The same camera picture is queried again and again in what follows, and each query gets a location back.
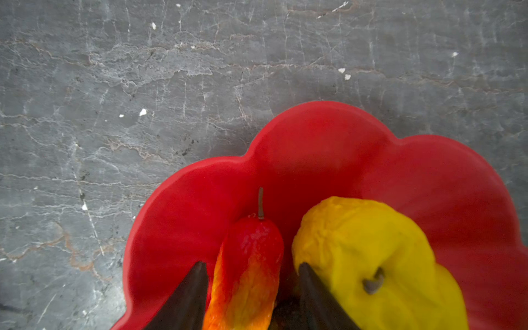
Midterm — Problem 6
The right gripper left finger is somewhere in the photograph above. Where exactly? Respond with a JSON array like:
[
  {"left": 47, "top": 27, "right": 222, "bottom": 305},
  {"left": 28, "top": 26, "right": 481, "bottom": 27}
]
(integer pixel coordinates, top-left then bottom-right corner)
[{"left": 144, "top": 261, "right": 209, "bottom": 330}]

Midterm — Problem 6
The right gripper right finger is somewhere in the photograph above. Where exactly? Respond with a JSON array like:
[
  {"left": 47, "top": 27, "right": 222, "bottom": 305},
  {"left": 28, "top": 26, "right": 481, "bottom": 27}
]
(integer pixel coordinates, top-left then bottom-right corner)
[{"left": 298, "top": 263, "right": 360, "bottom": 330}]

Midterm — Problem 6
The red-orange fake mango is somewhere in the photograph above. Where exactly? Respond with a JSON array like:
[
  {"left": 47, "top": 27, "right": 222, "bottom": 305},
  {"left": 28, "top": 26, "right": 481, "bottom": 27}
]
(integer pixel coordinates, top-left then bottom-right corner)
[{"left": 203, "top": 188, "right": 284, "bottom": 329}]

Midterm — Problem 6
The yellow fake apple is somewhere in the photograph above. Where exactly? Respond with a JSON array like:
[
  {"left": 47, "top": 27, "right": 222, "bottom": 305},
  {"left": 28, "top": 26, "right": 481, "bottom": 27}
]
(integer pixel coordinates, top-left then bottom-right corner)
[{"left": 292, "top": 197, "right": 469, "bottom": 329}]

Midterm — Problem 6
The red flower-shaped fruit bowl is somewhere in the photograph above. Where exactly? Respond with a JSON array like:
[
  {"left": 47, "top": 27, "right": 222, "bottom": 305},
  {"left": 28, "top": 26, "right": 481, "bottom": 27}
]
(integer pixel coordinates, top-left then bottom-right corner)
[{"left": 114, "top": 101, "right": 527, "bottom": 329}]

